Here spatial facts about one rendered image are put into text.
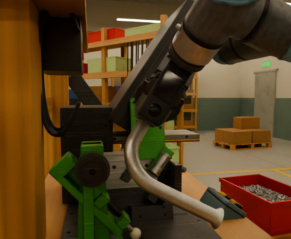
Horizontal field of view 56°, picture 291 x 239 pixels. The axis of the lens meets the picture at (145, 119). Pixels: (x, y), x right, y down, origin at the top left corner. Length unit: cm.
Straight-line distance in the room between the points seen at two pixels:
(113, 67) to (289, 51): 375
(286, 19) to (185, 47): 14
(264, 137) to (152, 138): 670
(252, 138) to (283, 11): 690
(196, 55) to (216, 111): 1052
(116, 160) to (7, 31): 49
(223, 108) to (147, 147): 1022
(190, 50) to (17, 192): 50
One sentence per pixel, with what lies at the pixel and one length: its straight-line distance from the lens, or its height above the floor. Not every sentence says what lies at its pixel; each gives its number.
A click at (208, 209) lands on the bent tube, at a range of 60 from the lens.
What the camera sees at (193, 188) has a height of 90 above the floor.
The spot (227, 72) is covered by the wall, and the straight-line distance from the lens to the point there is 1120.
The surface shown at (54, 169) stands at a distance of 64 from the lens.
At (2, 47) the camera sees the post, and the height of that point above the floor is 138.
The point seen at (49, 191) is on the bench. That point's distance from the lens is 127.
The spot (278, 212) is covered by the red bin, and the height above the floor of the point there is 88.
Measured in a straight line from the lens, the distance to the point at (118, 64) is 417.
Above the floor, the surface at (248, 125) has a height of 54.
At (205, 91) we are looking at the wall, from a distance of 1077.
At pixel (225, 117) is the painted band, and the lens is 1116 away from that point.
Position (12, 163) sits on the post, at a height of 113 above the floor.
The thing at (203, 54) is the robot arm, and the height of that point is 134.
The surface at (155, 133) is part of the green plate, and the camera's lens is 94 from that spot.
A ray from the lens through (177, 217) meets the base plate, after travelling 92.
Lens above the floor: 128
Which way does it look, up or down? 5 degrees down
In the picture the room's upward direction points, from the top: straight up
